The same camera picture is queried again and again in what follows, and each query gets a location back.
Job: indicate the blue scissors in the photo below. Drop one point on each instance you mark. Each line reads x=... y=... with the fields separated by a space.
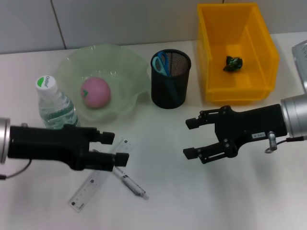
x=158 y=63

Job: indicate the clear green-label water bottle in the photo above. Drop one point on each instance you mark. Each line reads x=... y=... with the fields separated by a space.
x=55 y=107

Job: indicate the grey transparent pen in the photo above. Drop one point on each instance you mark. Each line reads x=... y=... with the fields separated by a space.
x=134 y=189

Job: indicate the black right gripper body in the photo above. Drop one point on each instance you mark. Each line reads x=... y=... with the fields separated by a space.
x=251 y=124

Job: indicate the pink toy peach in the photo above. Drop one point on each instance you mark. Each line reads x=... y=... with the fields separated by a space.
x=96 y=92

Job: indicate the green plastic wrapper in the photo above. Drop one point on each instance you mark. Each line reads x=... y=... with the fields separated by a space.
x=232 y=63

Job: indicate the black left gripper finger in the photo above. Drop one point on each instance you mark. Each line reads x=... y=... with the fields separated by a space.
x=120 y=159
x=106 y=137

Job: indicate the green wavy glass fruit bowl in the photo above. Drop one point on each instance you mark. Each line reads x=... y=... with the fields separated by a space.
x=124 y=79

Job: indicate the yellow plastic bin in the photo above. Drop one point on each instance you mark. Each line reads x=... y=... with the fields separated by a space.
x=237 y=83

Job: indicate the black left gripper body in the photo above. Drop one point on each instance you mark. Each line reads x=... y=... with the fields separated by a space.
x=48 y=143

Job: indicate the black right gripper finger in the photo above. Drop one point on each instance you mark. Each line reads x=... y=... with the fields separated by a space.
x=193 y=123
x=189 y=153

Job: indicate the black mesh pen holder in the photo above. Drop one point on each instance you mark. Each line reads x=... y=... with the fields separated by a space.
x=182 y=88

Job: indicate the clear plastic ruler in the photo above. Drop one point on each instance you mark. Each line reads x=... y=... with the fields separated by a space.
x=84 y=191

